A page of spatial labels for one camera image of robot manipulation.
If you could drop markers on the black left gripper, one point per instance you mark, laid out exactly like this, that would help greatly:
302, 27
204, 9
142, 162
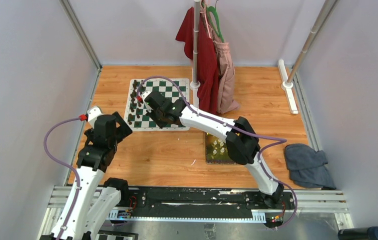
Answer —
123, 130

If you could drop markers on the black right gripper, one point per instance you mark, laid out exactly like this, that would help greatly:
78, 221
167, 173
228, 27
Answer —
151, 113

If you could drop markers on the green white chess board mat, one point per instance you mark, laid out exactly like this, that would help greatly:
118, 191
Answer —
135, 112

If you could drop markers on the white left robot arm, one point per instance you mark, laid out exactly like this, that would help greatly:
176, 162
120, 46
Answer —
81, 217

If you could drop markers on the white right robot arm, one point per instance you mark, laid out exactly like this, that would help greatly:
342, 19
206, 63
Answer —
241, 141

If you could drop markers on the yellow tray of white pieces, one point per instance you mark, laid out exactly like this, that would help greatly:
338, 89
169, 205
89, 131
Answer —
216, 152

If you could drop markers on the white clothes rack pole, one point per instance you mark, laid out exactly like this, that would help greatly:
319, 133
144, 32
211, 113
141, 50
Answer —
195, 83

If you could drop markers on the red hanging garment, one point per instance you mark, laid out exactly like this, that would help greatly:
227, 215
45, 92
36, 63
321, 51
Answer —
207, 69

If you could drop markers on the pink hanging garment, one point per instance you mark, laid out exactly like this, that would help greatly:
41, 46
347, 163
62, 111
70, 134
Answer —
226, 70

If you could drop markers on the green clothes hanger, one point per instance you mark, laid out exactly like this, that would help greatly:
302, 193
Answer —
213, 17

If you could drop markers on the white rack foot right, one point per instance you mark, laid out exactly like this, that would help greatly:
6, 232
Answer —
287, 87

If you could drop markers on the grey cloth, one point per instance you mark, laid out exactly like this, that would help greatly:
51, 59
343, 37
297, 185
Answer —
307, 167

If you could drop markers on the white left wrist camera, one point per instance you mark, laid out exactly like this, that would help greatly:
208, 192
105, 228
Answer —
92, 114

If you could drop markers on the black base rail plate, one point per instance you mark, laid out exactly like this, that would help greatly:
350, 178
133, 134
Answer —
202, 203

